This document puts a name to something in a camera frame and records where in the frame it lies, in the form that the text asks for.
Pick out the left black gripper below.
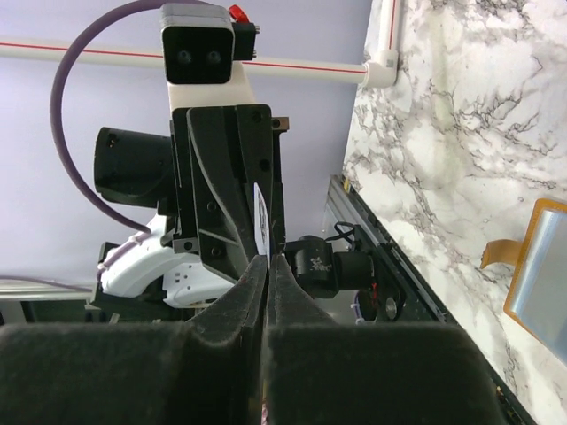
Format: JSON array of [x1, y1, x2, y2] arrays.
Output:
[[170, 104, 285, 282]]

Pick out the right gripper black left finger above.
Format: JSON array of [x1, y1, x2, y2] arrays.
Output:
[[1, 256, 268, 424]]

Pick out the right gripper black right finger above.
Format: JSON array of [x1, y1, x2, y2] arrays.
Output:
[[267, 255, 504, 424]]

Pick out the white credit card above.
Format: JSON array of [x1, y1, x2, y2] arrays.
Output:
[[253, 182, 270, 259]]

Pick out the mustard yellow card holder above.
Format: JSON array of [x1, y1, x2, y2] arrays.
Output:
[[480, 198, 566, 362]]

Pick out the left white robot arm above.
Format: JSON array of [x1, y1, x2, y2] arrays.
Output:
[[94, 104, 290, 308]]

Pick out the black mounting rail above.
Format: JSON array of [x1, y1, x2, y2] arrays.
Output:
[[0, 174, 540, 425]]

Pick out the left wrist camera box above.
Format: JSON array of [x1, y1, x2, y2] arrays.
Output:
[[160, 3, 260, 85]]

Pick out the white PVC pipe frame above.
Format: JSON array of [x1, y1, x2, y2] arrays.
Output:
[[1, 1, 402, 89]]

